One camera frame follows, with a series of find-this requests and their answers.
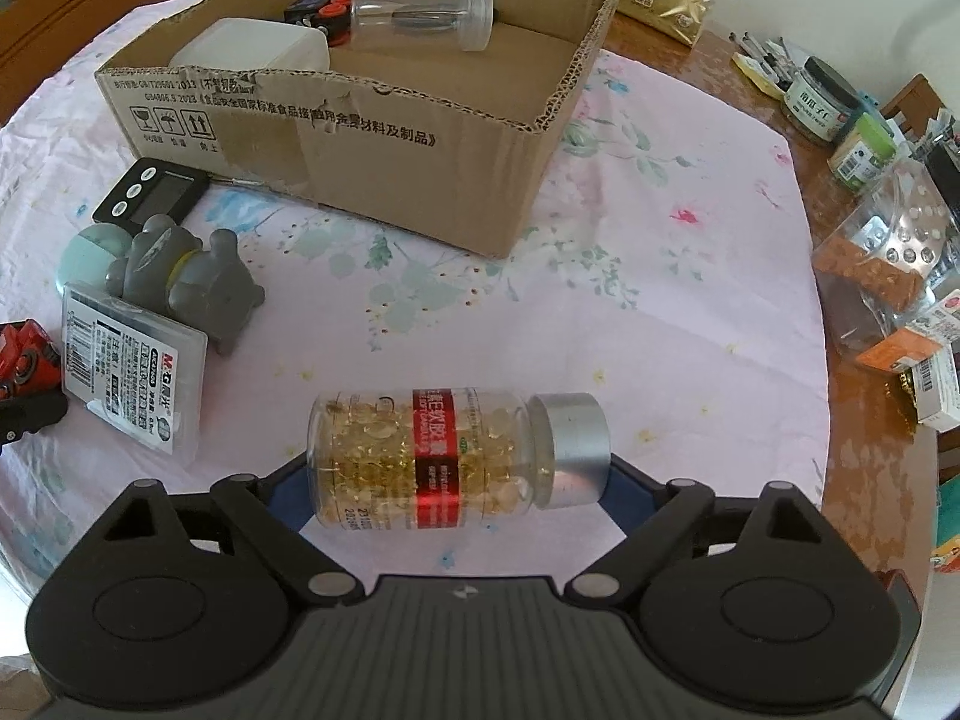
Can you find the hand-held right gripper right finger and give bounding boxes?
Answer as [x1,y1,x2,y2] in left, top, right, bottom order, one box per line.
[571,454,863,605]

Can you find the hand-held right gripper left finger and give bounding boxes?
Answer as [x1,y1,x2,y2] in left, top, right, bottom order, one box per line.
[64,454,365,605]

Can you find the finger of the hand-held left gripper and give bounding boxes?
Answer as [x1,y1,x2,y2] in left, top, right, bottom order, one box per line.
[0,386,70,445]

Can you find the red toy train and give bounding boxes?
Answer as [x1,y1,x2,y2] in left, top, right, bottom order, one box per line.
[0,320,62,398]

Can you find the capsule bottle with silver cap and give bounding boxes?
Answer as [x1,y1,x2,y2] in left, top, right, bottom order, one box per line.
[309,388,611,533]

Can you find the brown cardboard box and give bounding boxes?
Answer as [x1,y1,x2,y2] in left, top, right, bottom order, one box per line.
[95,0,620,260]

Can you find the translucent white plastic box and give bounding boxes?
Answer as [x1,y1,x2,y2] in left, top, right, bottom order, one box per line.
[169,19,332,77]

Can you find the black toy train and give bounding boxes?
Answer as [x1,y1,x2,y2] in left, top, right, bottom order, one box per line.
[283,0,353,38]

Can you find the clear plastic jar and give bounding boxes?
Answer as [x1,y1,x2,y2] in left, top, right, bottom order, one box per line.
[349,0,496,53]

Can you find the clear labelled pen refill case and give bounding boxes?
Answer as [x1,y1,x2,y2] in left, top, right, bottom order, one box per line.
[61,281,209,458]

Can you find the mint green earbuds case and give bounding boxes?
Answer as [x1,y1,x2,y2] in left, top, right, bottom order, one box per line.
[58,223,140,293]

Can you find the pink floral cloth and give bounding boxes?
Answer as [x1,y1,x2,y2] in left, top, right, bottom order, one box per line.
[0,0,830,616]

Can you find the grey hippo toy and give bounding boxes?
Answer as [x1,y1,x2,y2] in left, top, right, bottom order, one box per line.
[107,214,266,356]

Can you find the black digital timer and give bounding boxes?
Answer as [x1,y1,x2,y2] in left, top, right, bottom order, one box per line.
[91,159,218,226]

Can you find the orange small box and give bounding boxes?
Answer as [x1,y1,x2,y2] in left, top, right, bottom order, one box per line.
[855,328,944,377]

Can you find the colourful package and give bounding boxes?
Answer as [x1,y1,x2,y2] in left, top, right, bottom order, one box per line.
[930,525,960,578]

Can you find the white small box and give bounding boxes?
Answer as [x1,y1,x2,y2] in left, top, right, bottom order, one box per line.
[896,349,960,432]

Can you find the large plastic jar black lid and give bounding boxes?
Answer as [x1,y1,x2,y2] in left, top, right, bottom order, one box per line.
[812,142,960,376]

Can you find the brown wooden chair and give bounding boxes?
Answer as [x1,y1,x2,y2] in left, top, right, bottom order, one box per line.
[0,0,188,125]
[881,73,960,137]

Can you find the small green labelled jar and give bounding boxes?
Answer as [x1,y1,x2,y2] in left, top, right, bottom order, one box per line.
[829,111,897,191]

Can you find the glass jar with black lid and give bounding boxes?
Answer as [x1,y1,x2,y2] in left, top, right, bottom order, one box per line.
[782,56,863,145]

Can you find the bundle of pens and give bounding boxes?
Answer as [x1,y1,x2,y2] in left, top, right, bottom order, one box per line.
[731,30,803,96]

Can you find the metal clip holder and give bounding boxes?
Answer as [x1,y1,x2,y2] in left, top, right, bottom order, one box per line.
[896,109,960,160]

